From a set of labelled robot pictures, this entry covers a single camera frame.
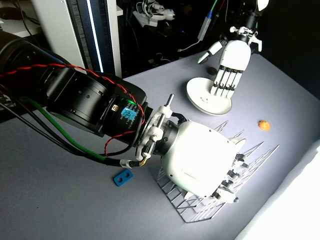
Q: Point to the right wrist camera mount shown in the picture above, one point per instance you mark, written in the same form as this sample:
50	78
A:
162	111

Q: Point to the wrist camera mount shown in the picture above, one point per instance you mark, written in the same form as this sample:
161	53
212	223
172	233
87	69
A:
162	111
243	31

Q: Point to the dark brown round object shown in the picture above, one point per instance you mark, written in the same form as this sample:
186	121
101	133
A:
212	71

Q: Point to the orange swirl cookie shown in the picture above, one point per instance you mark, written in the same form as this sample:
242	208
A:
264	125

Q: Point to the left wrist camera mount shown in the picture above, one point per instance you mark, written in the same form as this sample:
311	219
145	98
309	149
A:
243	31

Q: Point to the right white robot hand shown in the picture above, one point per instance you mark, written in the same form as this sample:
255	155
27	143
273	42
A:
200	160

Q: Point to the blue block with two holes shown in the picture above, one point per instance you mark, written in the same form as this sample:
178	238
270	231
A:
122	178

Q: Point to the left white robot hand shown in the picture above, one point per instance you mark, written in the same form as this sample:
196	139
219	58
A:
235	55

